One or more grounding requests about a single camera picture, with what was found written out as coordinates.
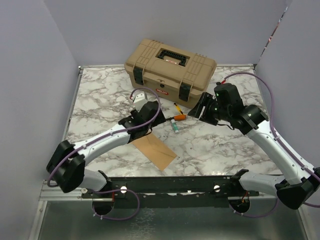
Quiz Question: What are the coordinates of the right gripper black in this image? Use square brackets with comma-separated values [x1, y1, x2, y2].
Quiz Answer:
[188, 91, 231, 125]

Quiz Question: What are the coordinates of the green white glue stick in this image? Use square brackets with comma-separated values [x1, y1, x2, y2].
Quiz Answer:
[170, 119, 179, 133]

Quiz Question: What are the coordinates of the brown paper envelope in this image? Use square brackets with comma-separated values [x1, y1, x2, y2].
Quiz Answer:
[132, 133, 177, 171]

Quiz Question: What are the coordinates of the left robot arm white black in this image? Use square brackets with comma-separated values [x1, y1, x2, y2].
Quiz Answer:
[46, 101, 166, 198]

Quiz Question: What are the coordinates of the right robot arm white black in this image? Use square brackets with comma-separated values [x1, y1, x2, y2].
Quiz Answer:
[188, 83, 320, 210]

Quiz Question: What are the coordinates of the yellow black small tool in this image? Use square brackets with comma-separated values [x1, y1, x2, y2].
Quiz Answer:
[173, 102, 184, 115]

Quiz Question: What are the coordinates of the tan plastic toolbox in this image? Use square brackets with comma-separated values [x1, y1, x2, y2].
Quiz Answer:
[124, 38, 217, 109]

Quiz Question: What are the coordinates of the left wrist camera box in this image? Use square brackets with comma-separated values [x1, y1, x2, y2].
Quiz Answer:
[133, 92, 148, 112]

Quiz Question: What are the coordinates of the orange handled screwdriver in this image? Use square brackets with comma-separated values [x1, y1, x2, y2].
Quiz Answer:
[165, 114, 187, 121]

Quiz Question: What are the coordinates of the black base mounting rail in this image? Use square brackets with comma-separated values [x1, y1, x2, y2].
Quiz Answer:
[81, 172, 258, 214]

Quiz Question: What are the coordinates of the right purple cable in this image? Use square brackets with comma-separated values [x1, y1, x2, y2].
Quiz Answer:
[221, 72, 320, 218]

